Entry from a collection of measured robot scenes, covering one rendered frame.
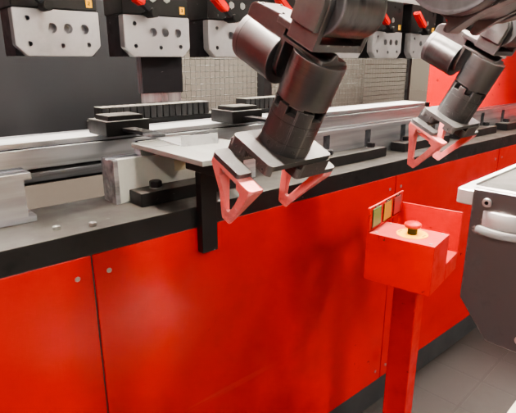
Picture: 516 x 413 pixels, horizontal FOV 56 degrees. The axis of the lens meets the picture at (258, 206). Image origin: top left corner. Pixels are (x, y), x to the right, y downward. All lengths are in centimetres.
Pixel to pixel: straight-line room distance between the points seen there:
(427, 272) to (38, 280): 79
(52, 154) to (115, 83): 43
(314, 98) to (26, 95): 114
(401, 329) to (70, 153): 94
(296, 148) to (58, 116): 112
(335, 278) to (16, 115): 101
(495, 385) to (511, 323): 158
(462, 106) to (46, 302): 78
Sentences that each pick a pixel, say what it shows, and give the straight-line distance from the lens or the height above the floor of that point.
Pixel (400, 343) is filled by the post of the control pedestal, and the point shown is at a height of 48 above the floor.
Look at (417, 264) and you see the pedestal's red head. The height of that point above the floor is 73.
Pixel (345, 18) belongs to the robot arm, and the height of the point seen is 120.
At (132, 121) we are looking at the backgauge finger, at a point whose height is 102.
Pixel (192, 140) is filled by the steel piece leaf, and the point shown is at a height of 101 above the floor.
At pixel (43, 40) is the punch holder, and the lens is 97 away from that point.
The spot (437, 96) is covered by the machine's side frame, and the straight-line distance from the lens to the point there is 310.
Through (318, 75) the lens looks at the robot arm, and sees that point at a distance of 48.
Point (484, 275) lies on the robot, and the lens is 55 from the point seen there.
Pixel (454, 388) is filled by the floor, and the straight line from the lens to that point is 205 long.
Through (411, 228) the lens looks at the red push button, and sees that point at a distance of 116.
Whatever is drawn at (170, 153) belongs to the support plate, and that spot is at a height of 100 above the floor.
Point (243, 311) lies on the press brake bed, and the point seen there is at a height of 58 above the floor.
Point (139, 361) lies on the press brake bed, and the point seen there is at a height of 57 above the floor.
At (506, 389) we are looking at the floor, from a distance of 213.
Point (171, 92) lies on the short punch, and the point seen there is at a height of 110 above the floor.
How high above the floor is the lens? 117
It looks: 17 degrees down
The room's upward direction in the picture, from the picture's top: straight up
